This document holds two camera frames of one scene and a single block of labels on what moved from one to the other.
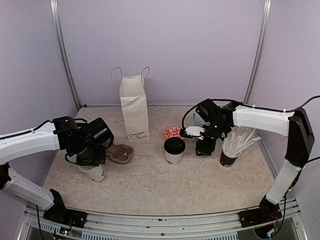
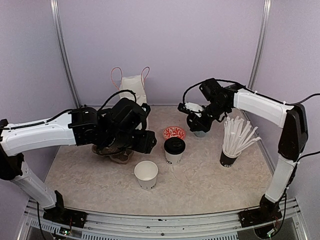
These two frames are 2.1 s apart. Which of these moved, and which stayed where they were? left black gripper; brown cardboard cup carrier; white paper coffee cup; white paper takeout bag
Moved: left black gripper
Stayed: brown cardboard cup carrier; white paper coffee cup; white paper takeout bag
